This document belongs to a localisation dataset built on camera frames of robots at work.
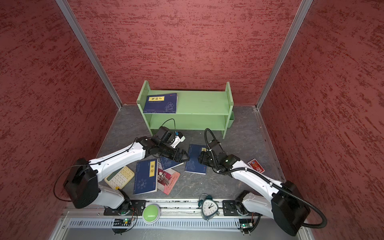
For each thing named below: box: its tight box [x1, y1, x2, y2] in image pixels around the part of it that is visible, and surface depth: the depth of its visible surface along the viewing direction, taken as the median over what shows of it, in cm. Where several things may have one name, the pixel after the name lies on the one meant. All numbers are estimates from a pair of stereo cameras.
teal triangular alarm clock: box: [198, 193, 220, 221], surface depth 73 cm
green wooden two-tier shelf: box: [136, 80, 234, 139], surface depth 87 cm
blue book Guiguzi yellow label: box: [143, 93, 178, 114], surface depth 85 cm
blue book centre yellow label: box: [159, 155, 184, 171], surface depth 89 cm
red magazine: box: [157, 168, 181, 196], surface depth 85 cm
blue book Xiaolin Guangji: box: [184, 143, 207, 175], surface depth 89 cm
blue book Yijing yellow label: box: [133, 158, 159, 195], surface depth 84 cm
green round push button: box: [142, 203, 161, 225], surface depth 72 cm
